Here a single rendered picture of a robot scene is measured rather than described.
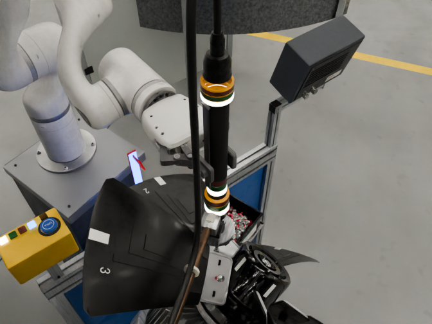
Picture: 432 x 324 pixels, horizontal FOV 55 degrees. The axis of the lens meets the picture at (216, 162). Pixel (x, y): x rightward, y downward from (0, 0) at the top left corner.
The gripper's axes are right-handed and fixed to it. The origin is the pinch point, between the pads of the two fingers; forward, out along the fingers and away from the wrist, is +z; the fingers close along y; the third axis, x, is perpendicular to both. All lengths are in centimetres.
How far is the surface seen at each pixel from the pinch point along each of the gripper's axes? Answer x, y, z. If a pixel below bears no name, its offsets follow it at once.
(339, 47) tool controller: -24, -71, -30
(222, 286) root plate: -23.8, 5.2, 8.2
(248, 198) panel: -88, -45, -37
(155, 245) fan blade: -11.4, 13.0, 0.3
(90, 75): -110, -40, -180
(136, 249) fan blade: -9.6, 16.0, 0.1
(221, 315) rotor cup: -27.2, 7.8, 11.3
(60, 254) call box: -46, 26, -31
